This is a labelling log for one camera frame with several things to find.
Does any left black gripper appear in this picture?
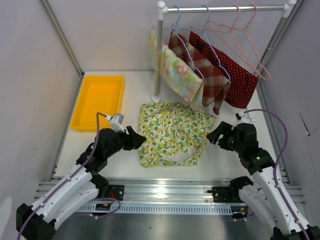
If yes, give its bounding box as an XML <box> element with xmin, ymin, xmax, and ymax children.
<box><xmin>105</xmin><ymin>126</ymin><xmax>146</xmax><ymax>158</ymax></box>

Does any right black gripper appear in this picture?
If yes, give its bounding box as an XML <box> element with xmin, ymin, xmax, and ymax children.
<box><xmin>205</xmin><ymin>121</ymin><xmax>244</xmax><ymax>154</ymax></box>

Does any lemon print cloth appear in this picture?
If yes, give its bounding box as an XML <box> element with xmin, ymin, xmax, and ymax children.
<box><xmin>138</xmin><ymin>102</ymin><xmax>216</xmax><ymax>168</ymax></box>

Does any red polka dot skirt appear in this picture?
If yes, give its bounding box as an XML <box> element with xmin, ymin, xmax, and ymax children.
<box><xmin>189</xmin><ymin>31</ymin><xmax>259</xmax><ymax>109</ymax></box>

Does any pink wire hanger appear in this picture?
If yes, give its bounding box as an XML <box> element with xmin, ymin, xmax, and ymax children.
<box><xmin>208</xmin><ymin>11</ymin><xmax>258</xmax><ymax>77</ymax></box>
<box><xmin>229</xmin><ymin>3</ymin><xmax>271</xmax><ymax>81</ymax></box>

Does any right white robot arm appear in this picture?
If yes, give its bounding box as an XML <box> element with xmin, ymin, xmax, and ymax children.
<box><xmin>206</xmin><ymin>121</ymin><xmax>320</xmax><ymax>240</ymax></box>

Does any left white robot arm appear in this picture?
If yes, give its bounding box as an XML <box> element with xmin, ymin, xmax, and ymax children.
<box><xmin>16</xmin><ymin>126</ymin><xmax>147</xmax><ymax>240</ymax></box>

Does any red plaid skirt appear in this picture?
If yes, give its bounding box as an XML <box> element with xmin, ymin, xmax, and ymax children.
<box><xmin>168</xmin><ymin>32</ymin><xmax>231</xmax><ymax>115</ymax></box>

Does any pastel floral skirt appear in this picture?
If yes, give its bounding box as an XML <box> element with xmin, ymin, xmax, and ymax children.
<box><xmin>159</xmin><ymin>43</ymin><xmax>204</xmax><ymax>110</ymax></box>

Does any yellow plastic tray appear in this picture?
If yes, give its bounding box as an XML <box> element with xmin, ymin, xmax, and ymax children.
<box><xmin>70</xmin><ymin>75</ymin><xmax>125</xmax><ymax>132</ymax></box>

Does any metal clothes rack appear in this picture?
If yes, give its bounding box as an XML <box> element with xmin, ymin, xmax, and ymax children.
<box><xmin>151</xmin><ymin>0</ymin><xmax>303</xmax><ymax>102</ymax></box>

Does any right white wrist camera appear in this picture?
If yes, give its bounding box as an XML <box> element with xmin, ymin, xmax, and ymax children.
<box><xmin>235</xmin><ymin>111</ymin><xmax>248</xmax><ymax>126</ymax></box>

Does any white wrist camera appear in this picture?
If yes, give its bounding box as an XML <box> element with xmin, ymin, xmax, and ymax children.
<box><xmin>105</xmin><ymin>113</ymin><xmax>125</xmax><ymax>132</ymax></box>
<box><xmin>235</xmin><ymin>111</ymin><xmax>248</xmax><ymax>126</ymax></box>

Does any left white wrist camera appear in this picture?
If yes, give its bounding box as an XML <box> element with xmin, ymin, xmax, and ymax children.
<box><xmin>105</xmin><ymin>113</ymin><xmax>125</xmax><ymax>132</ymax></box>

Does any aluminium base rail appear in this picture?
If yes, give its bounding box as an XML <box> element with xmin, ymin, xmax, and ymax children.
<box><xmin>33</xmin><ymin>176</ymin><xmax>306</xmax><ymax>208</ymax></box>

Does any white slotted cable duct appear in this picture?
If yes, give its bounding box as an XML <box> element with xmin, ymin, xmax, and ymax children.
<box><xmin>76</xmin><ymin>201</ymin><xmax>248</xmax><ymax>216</ymax></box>

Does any blue wire hanger right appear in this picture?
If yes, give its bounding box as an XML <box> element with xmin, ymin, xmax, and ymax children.
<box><xmin>199</xmin><ymin>5</ymin><xmax>232</xmax><ymax>81</ymax></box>

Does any blue wire hanger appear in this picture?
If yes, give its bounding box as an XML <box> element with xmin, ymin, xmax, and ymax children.
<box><xmin>199</xmin><ymin>5</ymin><xmax>232</xmax><ymax>81</ymax></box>
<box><xmin>162</xmin><ymin>5</ymin><xmax>205</xmax><ymax>81</ymax></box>

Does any blue wire hanger left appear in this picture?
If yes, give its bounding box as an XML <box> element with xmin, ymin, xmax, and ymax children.
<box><xmin>162</xmin><ymin>5</ymin><xmax>205</xmax><ymax>81</ymax></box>

